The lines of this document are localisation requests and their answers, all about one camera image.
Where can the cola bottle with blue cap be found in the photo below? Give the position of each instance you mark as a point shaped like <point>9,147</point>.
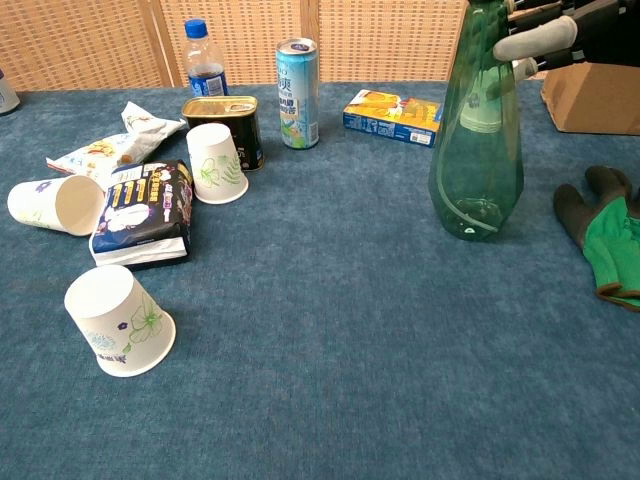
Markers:
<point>205,75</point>

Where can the dark blue pad package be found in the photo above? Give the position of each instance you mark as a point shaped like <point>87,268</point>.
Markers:
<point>145,210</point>

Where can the open brown cardboard box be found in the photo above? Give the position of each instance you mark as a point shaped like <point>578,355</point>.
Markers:
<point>590,100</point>

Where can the tall light blue drink can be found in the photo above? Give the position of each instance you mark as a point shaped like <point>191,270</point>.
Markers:
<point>297,100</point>

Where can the blue felt table cover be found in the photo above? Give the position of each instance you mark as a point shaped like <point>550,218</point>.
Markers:
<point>320,400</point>

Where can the paper cup with green flower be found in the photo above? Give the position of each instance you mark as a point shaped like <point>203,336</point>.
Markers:
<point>115,320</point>

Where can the white snack bag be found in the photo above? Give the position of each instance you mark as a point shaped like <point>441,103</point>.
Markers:
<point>100,150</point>

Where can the grey object at left edge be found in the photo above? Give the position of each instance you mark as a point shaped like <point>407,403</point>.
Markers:
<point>6,97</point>

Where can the woven rattan folding screen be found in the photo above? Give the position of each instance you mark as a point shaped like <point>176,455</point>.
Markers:
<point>390,40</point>

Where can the paper cup with purple flower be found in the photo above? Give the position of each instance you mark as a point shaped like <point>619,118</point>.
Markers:
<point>35,205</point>

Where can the black tin with gold lid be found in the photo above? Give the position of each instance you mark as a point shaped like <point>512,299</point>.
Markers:
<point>245,125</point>

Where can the paper cup with green leaves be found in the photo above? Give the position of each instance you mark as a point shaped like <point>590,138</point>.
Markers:
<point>215,165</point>

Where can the orange and blue carton box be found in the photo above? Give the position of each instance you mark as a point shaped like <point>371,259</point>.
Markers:
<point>395,120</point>

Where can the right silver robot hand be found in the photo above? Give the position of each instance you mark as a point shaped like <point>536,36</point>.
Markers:
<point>600,35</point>

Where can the green transparent spray bottle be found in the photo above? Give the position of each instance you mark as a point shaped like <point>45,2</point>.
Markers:
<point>475,165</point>

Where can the green and black work glove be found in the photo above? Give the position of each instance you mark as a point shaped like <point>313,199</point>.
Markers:
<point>610,240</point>

